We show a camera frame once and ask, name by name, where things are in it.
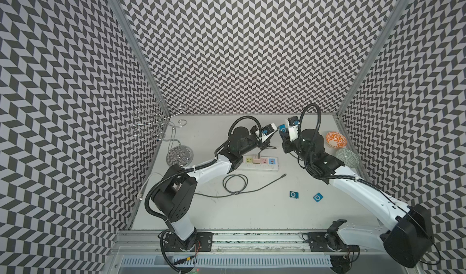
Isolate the pink usb charger plug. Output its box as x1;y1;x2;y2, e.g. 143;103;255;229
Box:
252;157;262;164

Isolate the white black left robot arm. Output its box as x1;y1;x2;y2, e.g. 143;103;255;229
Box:
144;116;277;243

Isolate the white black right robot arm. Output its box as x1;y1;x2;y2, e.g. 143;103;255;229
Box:
279;103;435;269

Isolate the white multicolour power strip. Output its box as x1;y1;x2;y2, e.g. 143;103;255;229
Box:
238;155;279;172

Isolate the orange patterned bowl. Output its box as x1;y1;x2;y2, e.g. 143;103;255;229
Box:
325;132;347;149

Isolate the green patterned bowl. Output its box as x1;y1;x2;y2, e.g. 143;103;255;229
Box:
336;149;360;168

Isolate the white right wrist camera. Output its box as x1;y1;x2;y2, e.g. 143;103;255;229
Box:
285;116;300;142

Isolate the grey coiled usb cable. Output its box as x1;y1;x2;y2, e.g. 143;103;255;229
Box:
192;173;288;198

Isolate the chrome wire jewelry stand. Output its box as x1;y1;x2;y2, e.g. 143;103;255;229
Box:
129;100;194;167

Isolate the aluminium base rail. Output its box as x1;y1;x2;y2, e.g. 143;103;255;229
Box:
101;230;423;274

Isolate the thin white power strip cord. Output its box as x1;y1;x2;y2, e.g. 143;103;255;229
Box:
138;171;165;202

